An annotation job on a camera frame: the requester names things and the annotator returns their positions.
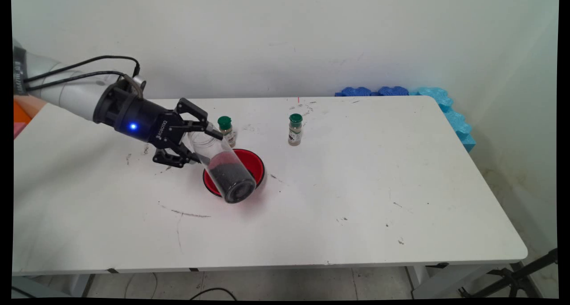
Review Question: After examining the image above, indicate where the light blue foam mat piece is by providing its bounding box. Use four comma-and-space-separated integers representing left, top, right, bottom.
410, 87, 476, 153

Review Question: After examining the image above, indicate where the red bowl with black seeds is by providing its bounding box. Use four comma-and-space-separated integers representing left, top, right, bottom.
203, 149, 265, 198

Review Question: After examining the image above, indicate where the clear jar with black seeds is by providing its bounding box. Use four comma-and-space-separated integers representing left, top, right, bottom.
187, 129, 257, 204

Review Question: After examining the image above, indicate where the black floor cable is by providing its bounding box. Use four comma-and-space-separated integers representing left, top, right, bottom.
189, 288, 237, 300

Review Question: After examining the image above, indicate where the black velcro strap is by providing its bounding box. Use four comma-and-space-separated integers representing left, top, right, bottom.
12, 47, 28, 96

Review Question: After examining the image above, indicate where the black camera cable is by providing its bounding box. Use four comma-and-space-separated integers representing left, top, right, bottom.
23, 55, 141, 84

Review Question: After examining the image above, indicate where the green-capped spice bottle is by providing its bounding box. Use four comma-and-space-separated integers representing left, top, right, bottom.
288, 114, 303, 146
217, 116, 237, 148

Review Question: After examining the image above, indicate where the black tripod stand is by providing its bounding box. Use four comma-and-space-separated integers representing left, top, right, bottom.
459, 248, 558, 299

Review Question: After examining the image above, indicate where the white table leg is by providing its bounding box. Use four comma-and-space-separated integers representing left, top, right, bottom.
406, 264, 495, 299

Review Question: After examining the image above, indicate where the black wrist mount bracket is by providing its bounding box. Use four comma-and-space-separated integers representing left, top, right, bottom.
93, 80, 135, 130

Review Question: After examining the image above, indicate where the orange block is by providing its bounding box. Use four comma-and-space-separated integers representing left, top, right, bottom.
13, 101, 34, 124

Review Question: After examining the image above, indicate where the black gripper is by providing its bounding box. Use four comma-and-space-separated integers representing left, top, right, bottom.
114, 94, 223, 168

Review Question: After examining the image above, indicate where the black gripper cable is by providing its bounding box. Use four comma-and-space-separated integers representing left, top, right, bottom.
24, 70, 127, 92

